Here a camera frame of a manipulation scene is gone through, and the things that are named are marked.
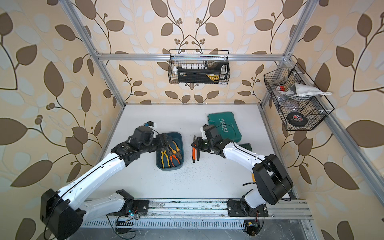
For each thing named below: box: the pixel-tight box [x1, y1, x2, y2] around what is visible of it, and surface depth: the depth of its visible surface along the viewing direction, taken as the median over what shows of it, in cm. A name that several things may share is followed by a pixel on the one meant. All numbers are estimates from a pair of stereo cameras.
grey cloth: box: [281, 83, 333, 98], surface depth 63 cm
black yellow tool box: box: [177, 62, 230, 84], surface depth 86 cm
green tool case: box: [207, 111, 242, 143], surface depth 107 cm
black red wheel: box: [286, 112, 309, 128], surface depth 73 cm
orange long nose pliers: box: [167, 147, 181, 167], surface depth 93 cm
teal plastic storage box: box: [156, 132, 184, 172], surface depth 93 cm
